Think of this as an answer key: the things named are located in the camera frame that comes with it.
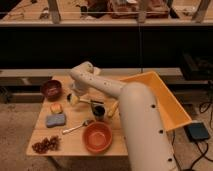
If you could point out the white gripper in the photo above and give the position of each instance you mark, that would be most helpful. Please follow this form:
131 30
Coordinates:
79 88

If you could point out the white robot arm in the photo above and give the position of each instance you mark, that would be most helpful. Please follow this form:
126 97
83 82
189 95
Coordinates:
146 141

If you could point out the purple bowl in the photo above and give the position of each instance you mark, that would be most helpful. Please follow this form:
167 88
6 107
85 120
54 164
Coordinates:
51 90

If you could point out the orange bowl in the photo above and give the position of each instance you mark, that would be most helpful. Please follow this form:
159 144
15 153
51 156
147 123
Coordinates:
97 137

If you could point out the dark green cup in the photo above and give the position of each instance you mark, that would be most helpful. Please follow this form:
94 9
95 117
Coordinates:
98 112

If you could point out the yellow red apple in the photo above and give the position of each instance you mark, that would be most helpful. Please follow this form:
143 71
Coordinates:
56 108

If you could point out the metal spoon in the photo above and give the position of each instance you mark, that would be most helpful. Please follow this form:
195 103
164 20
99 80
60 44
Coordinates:
84 124

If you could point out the blue sponge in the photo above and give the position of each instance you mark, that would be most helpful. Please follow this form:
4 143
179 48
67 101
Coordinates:
55 120

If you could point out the wooden table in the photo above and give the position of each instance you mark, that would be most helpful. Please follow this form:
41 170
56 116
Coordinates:
72 144

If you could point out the yellow banana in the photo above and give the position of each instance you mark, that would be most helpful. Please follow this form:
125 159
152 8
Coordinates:
112 109

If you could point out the bunch of red grapes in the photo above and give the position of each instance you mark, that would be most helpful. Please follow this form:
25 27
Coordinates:
46 144

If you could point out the yellow plastic bin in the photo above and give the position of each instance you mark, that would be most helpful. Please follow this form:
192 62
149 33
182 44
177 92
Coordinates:
172 112

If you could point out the black foot pedal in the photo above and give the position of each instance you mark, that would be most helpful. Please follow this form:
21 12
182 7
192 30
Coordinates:
196 132

